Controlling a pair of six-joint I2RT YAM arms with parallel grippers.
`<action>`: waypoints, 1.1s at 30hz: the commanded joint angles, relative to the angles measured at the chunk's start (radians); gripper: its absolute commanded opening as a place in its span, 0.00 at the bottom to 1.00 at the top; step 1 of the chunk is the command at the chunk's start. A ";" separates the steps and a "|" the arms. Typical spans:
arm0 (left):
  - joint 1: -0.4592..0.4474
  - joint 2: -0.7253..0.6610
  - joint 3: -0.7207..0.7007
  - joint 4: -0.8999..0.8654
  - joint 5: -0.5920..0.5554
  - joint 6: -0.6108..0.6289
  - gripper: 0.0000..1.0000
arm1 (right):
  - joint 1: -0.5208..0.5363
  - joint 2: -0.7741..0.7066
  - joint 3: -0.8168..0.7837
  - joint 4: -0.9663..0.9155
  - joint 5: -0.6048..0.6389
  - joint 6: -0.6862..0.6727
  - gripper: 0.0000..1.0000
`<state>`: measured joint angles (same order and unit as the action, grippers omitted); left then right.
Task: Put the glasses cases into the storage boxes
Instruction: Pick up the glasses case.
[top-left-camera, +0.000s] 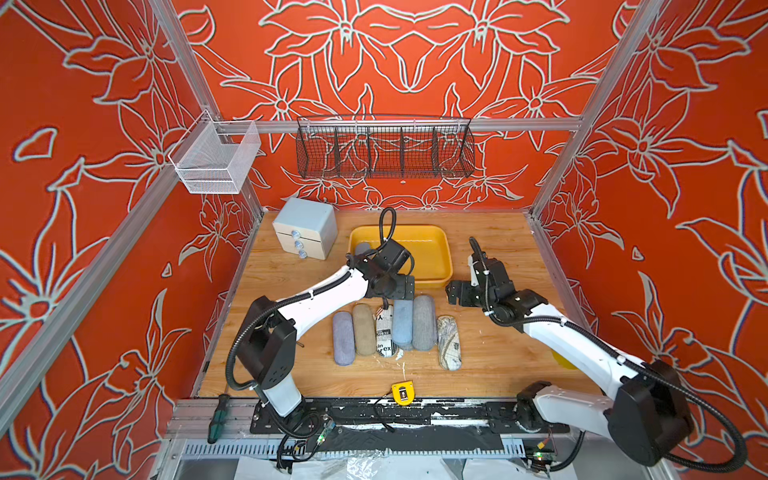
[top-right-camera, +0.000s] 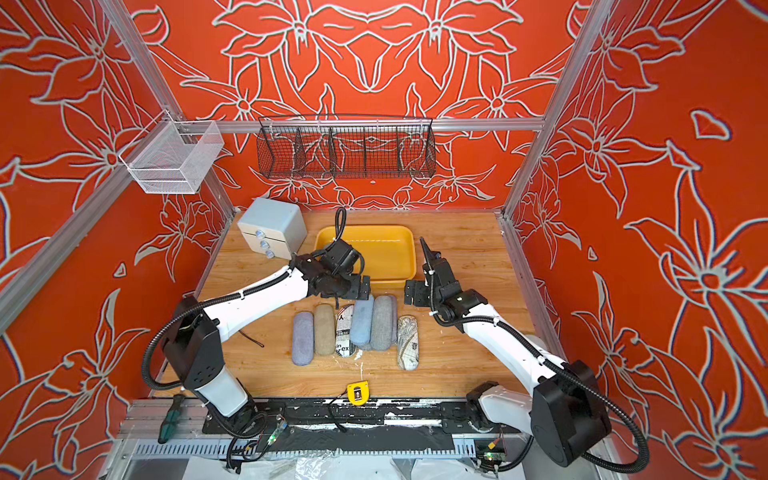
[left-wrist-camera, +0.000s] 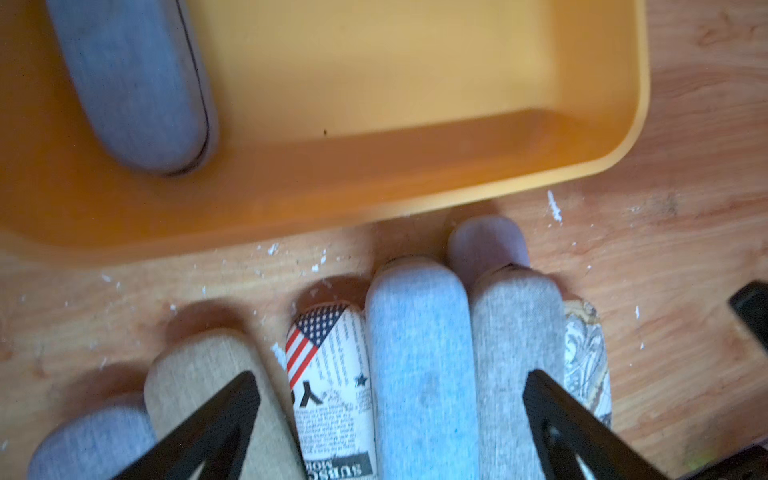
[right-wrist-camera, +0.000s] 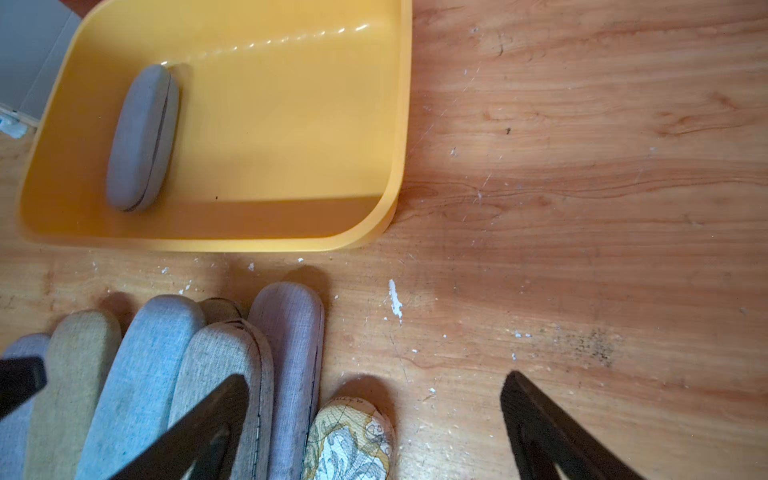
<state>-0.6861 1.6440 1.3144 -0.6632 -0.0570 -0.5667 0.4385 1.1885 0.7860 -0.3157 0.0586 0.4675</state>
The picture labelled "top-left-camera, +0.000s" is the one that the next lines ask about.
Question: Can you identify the yellow plastic storage tray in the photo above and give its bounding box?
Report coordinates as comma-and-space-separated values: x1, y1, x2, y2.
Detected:
349, 224, 455, 289

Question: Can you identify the light blue glasses case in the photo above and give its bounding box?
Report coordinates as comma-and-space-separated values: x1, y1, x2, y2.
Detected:
392, 300, 414, 351
354, 242, 371, 256

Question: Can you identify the grey fabric glasses case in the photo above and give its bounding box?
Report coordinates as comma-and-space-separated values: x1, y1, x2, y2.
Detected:
412, 295, 437, 351

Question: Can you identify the map print glasses case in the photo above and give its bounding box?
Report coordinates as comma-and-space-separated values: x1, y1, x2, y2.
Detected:
437, 315, 462, 371

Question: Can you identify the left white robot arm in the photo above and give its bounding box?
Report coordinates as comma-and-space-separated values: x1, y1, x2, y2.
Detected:
225, 207, 415, 419

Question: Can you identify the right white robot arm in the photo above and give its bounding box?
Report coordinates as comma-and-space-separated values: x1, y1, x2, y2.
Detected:
445, 238, 748, 474

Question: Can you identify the purple fabric glasses case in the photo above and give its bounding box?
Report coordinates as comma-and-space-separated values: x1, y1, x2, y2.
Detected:
332, 311, 356, 367

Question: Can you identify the newspaper print glasses case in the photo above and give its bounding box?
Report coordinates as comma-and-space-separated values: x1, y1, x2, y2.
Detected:
375, 305, 397, 358

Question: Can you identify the grey mini drawer box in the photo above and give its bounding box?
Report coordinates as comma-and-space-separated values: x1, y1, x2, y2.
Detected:
272, 197, 338, 260

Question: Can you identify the yellow tape roll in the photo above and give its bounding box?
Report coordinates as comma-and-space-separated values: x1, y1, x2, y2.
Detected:
551, 350, 577, 370

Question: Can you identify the yellow tape measure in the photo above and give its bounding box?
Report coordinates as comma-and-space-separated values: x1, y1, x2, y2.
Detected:
391, 381, 415, 406

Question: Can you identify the black wire wall basket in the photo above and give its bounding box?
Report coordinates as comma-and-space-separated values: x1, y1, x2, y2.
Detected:
295, 114, 476, 180

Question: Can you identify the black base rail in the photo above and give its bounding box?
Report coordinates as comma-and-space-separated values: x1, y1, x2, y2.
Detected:
249, 395, 571, 436

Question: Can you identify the white mesh wall basket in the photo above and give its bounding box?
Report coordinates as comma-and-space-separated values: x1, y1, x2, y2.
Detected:
168, 111, 261, 195

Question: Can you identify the green handled screwdriver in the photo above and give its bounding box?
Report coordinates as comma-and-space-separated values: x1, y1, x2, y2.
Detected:
206, 393, 231, 445

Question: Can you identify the grey cable duct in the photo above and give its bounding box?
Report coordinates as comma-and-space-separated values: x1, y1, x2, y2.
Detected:
177, 437, 526, 460

